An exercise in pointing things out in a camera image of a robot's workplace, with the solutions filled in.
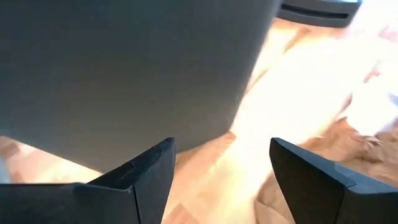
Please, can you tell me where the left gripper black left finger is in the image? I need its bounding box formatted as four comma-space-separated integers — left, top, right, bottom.
0, 137, 177, 224

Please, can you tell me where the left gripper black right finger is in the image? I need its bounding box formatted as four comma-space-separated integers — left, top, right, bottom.
269, 137, 398, 224

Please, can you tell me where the brown packing paper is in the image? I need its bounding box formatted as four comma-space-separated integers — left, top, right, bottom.
253, 117, 398, 224

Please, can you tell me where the clear plastic bag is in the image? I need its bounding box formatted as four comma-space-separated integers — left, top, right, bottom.
340, 18, 398, 138

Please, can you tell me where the grey plastic trash bin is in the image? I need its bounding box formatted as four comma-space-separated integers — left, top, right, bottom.
0, 0, 282, 174

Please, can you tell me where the grey tape dispenser stand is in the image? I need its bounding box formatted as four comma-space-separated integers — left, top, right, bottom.
275, 0, 364, 29

